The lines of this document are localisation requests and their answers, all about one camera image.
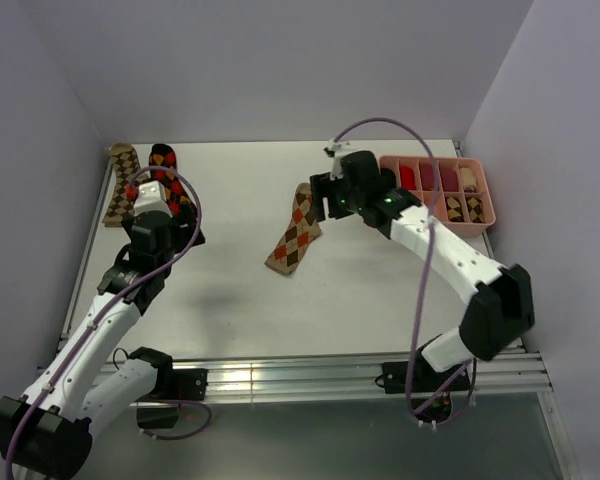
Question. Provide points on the brown yellow argyle rolled sock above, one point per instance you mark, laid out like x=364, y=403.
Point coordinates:
x=454, y=210

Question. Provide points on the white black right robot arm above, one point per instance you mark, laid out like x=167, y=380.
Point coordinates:
x=498, y=299

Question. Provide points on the dark pink rolled sock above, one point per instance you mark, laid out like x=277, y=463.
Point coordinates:
x=427, y=176

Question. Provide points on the pink divided organizer tray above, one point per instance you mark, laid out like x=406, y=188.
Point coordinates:
x=467, y=229

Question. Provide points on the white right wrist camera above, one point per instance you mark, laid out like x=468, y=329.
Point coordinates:
x=336, y=151

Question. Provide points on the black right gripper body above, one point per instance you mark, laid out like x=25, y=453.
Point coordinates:
x=356, y=199

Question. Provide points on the black box under rail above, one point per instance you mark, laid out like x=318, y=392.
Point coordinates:
x=157, y=417

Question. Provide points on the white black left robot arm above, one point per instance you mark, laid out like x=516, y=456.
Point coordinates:
x=51, y=427

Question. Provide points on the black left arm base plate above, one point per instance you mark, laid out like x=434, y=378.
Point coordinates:
x=179, y=384

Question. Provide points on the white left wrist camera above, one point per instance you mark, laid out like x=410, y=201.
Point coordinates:
x=151, y=197

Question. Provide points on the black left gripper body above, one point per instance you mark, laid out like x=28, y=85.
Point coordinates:
x=169, y=252

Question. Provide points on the aluminium front mounting rail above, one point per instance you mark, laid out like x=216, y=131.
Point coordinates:
x=349, y=377

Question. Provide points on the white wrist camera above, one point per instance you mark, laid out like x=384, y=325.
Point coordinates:
x=151, y=197
x=336, y=151

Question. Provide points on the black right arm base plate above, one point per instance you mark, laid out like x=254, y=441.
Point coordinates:
x=405, y=377

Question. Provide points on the aluminium table edge rail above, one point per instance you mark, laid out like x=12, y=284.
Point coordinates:
x=66, y=328

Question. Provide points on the brown cream argyle rolled sock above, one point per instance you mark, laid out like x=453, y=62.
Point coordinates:
x=475, y=208

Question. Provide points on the beige orange brown argyle sock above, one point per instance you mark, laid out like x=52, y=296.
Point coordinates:
x=302, y=229

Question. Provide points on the magenta rolled sock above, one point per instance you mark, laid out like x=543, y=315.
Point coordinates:
x=449, y=179

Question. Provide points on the black red yellow argyle sock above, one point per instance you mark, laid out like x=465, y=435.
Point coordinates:
x=164, y=157

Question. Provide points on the red rolled sock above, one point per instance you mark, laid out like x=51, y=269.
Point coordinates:
x=407, y=178

